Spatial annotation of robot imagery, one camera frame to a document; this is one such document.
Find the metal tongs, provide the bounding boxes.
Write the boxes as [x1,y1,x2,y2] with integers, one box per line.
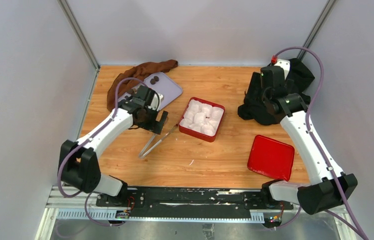
[138,123,179,159]

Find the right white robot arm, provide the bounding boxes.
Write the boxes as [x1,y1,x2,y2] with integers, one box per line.
[244,59,358,215]

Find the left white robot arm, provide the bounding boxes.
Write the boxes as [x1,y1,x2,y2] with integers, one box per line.
[57,85,168,207]

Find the red chocolate box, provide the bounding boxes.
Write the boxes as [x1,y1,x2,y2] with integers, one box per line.
[178,97,226,143]

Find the lavender tray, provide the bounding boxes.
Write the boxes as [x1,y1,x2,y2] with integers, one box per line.
[118,71,184,112]

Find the brown cloth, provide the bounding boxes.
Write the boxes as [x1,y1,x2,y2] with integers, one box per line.
[106,59,179,112]

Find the black cloth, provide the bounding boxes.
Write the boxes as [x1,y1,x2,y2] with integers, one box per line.
[237,57,315,126]

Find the white paper cup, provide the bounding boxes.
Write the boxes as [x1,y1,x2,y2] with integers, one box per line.
[210,106,225,121]
[201,124,216,137]
[187,99,202,114]

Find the red box lid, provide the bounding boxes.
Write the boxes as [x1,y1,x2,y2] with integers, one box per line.
[246,135,295,182]

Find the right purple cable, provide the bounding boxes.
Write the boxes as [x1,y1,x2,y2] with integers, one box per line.
[273,46,370,240]

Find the purple cable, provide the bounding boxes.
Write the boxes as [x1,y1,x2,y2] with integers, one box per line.
[273,46,370,240]
[57,77,148,227]

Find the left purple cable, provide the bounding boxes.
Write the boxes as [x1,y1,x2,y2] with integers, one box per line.
[57,77,148,227]

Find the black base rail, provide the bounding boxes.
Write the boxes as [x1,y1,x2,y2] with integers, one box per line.
[94,186,294,222]

